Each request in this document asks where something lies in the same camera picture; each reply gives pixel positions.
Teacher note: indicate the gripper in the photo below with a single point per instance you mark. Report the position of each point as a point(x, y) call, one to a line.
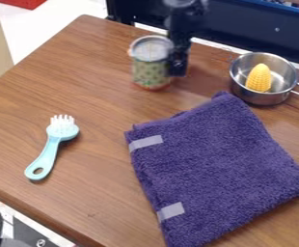
point(179, 51)

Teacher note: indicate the patterned can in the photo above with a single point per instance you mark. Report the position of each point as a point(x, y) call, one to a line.
point(151, 64)

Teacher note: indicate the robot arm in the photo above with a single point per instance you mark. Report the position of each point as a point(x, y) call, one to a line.
point(183, 13)

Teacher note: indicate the yellow toy corn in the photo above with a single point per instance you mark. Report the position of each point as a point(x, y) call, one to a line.
point(259, 78)

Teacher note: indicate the silver pot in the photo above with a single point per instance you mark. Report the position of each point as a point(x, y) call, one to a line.
point(281, 77)

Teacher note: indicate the purple cloth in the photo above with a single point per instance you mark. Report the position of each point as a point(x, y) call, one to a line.
point(216, 167)

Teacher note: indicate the light blue brush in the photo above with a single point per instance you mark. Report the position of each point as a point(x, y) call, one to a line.
point(53, 144)

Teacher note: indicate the red box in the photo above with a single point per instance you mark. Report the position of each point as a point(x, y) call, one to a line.
point(22, 3)

